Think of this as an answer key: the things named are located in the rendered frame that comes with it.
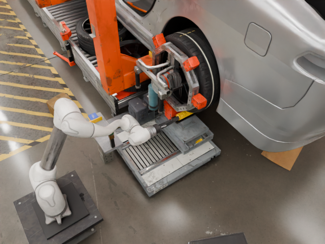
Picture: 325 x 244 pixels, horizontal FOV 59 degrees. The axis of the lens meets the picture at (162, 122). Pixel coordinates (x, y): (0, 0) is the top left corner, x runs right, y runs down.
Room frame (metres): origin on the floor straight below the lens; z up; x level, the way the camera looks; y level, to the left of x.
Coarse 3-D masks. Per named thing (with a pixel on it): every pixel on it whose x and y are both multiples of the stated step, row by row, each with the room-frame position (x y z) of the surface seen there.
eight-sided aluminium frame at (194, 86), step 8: (160, 48) 1.88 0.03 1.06; (168, 48) 1.79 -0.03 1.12; (176, 48) 1.79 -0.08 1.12; (152, 56) 1.97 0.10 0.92; (160, 56) 1.98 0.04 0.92; (176, 56) 1.71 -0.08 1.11; (184, 56) 1.70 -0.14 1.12; (152, 64) 1.97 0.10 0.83; (152, 72) 1.97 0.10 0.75; (184, 72) 1.63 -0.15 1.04; (192, 72) 1.63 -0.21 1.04; (192, 80) 1.61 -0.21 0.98; (192, 88) 1.54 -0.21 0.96; (176, 104) 1.74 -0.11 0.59; (184, 104) 1.68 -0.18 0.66
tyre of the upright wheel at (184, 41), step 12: (168, 36) 1.95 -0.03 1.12; (180, 36) 1.87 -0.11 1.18; (192, 36) 1.87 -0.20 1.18; (204, 36) 1.88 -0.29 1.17; (180, 48) 1.81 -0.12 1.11; (192, 48) 1.73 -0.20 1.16; (204, 48) 1.76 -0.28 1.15; (204, 60) 1.68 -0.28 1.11; (204, 72) 1.61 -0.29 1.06; (216, 72) 1.65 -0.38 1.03; (204, 84) 1.57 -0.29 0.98; (216, 84) 1.61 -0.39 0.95; (204, 96) 1.55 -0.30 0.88; (216, 96) 1.61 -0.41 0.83; (204, 108) 1.59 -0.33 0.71
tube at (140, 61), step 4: (168, 56) 1.78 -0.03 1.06; (140, 60) 1.78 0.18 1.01; (168, 60) 1.78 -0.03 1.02; (144, 64) 1.73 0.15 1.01; (160, 64) 1.74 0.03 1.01; (164, 64) 1.75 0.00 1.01; (168, 64) 1.76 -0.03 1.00; (148, 68) 1.70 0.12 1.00; (152, 68) 1.70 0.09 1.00; (156, 68) 1.71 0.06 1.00
